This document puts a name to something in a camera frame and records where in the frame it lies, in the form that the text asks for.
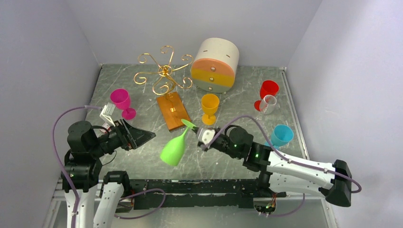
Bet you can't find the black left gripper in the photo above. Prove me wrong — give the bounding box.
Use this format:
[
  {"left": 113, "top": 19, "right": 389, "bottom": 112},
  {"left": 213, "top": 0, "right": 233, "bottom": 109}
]
[{"left": 89, "top": 116, "right": 155, "bottom": 156}]

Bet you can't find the clear plastic wine glass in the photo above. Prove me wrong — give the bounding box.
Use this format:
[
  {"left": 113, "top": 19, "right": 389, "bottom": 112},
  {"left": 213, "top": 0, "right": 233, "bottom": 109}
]
[{"left": 259, "top": 95, "right": 277, "bottom": 114}]

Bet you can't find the magenta plastic wine glass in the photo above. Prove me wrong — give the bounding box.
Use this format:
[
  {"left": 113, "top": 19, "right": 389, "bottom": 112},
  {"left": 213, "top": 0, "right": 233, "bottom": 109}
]
[{"left": 110, "top": 88, "right": 136, "bottom": 120}]

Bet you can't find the green plastic wine glass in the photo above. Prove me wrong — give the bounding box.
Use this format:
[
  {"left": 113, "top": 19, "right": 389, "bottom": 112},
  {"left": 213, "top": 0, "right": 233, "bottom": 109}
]
[{"left": 160, "top": 119, "right": 196, "bottom": 166}]

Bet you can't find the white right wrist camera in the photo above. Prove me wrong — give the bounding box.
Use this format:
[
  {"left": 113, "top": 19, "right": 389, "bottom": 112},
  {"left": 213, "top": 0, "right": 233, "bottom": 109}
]
[{"left": 199, "top": 128, "right": 216, "bottom": 144}]

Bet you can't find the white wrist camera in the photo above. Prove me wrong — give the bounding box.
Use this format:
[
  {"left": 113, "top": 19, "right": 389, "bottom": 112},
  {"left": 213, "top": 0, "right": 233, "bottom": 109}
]
[
  {"left": 199, "top": 128, "right": 216, "bottom": 144},
  {"left": 99, "top": 103, "right": 115, "bottom": 126}
]

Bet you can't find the blue plastic wine glass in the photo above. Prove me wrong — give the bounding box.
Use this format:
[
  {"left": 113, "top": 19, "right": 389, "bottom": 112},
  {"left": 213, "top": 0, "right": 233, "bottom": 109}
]
[{"left": 270, "top": 124, "right": 294, "bottom": 149}]

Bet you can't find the orange plastic wine glass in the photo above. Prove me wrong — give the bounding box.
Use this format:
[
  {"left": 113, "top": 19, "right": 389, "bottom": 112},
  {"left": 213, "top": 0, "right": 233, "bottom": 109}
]
[{"left": 201, "top": 94, "right": 220, "bottom": 125}]

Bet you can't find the round pastel drawer cabinet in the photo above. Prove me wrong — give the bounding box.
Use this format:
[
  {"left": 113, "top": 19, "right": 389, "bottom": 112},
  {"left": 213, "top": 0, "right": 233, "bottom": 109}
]
[{"left": 191, "top": 38, "right": 240, "bottom": 93}]

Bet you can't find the red plastic wine glass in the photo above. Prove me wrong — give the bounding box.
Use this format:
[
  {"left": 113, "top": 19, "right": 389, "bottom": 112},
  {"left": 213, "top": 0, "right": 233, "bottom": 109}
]
[{"left": 254, "top": 80, "right": 279, "bottom": 111}]

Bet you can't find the gold wire wine glass rack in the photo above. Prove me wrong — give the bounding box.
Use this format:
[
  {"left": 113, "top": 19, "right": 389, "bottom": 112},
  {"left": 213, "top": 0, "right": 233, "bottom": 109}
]
[{"left": 134, "top": 45, "right": 194, "bottom": 131}]

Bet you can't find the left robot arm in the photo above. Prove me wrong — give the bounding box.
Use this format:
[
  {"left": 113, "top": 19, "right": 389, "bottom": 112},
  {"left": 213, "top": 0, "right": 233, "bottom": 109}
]
[{"left": 61, "top": 119, "right": 156, "bottom": 228}]

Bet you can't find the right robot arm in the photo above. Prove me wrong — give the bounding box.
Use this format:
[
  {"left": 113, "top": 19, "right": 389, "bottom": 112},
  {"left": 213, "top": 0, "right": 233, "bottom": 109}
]
[{"left": 192, "top": 125, "right": 352, "bottom": 207}]

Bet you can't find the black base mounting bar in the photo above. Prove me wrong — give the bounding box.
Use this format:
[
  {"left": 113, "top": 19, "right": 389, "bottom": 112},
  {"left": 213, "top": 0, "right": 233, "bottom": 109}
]
[{"left": 130, "top": 179, "right": 274, "bottom": 209}]

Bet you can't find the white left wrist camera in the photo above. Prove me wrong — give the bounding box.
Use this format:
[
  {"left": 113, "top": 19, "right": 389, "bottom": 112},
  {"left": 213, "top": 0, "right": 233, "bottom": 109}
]
[{"left": 99, "top": 103, "right": 115, "bottom": 126}]

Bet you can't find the aluminium frame rail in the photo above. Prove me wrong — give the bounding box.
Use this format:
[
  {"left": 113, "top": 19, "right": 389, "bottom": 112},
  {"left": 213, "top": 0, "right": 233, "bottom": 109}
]
[{"left": 52, "top": 179, "right": 314, "bottom": 228}]

